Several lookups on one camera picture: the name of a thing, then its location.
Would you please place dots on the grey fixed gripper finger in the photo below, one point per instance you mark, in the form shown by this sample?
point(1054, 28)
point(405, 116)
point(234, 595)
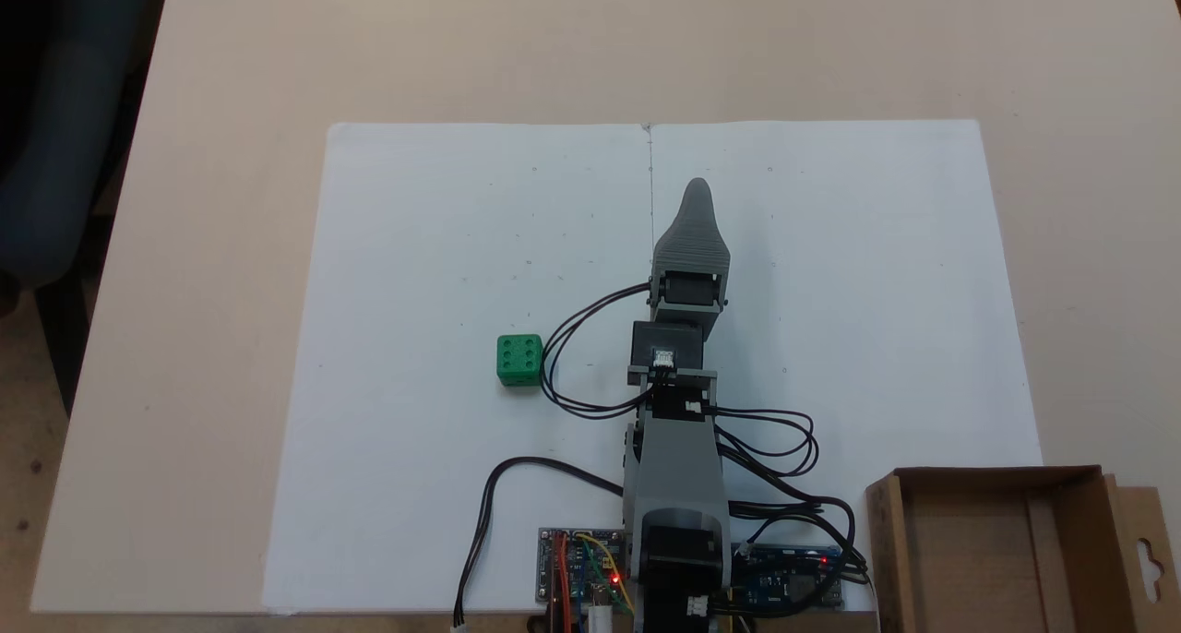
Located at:
point(694, 236)

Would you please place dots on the white paper sheet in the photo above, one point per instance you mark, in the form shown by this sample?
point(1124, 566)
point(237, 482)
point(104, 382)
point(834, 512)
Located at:
point(443, 273)

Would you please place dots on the brown cardboard box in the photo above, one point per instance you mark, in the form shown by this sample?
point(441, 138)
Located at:
point(978, 559)

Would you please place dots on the dark blue chair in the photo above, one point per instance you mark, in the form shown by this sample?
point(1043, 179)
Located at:
point(65, 107)

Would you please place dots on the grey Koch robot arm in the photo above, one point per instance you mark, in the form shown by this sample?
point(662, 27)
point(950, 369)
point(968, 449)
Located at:
point(674, 467)

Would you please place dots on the green die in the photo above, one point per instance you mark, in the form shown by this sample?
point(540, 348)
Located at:
point(518, 358)

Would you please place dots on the blue circuit board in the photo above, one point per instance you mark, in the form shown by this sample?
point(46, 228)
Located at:
point(784, 582)

